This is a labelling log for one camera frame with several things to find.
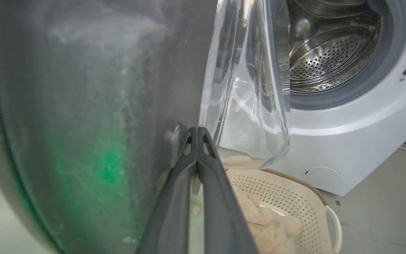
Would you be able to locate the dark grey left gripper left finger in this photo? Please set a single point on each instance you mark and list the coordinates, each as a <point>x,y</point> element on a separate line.
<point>169,215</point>

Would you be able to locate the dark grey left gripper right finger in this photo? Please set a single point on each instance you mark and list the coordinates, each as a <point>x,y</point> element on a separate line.
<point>220,215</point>

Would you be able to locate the washing machine door with glass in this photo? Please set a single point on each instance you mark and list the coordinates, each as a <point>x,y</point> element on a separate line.
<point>93,106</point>

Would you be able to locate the white front-load washing machine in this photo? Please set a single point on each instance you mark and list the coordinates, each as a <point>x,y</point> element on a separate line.
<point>358,116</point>

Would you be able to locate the beige fluffy towel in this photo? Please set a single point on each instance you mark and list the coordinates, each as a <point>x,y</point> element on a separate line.
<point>266,225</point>

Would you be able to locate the cream perforated laundry basket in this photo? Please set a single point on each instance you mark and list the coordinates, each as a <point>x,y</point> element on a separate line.
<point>294,208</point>

